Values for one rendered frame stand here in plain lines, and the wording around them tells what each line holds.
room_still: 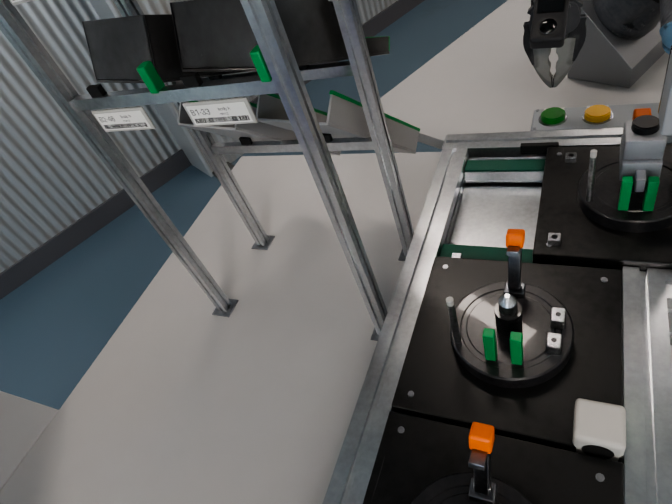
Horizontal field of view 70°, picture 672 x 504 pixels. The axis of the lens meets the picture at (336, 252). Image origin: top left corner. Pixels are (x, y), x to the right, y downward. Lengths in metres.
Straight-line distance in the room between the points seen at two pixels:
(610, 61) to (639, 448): 0.84
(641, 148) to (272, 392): 0.62
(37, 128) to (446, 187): 2.48
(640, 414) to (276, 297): 0.59
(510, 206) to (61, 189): 2.64
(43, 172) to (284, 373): 2.44
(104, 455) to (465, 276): 0.63
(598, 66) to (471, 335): 0.78
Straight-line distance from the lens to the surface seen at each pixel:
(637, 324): 0.67
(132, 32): 0.67
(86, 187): 3.15
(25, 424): 1.08
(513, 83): 1.29
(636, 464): 0.59
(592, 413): 0.57
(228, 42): 0.58
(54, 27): 2.97
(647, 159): 0.73
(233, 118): 0.56
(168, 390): 0.91
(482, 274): 0.70
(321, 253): 0.95
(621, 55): 1.21
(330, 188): 0.56
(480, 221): 0.84
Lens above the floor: 1.51
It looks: 44 degrees down
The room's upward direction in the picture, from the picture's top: 23 degrees counter-clockwise
